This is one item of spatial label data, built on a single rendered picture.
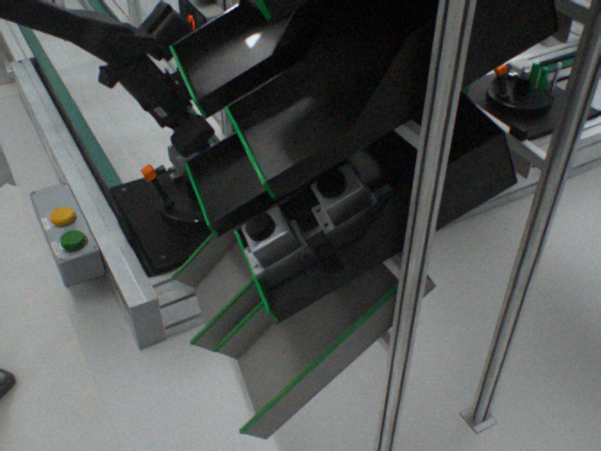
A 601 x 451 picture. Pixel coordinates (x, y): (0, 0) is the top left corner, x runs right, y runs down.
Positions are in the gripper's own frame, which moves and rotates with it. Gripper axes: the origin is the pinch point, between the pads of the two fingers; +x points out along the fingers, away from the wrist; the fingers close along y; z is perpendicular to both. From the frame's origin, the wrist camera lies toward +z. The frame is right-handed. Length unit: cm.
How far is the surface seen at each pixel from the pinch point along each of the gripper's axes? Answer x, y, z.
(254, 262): -13.9, -42.0, -2.5
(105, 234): 5.1, 1.6, -22.4
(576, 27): 73, 23, 92
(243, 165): -10.1, -25.3, 3.0
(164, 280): 7.1, -14.0, -18.3
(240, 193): -10.7, -29.3, 0.6
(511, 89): 48, 2, 56
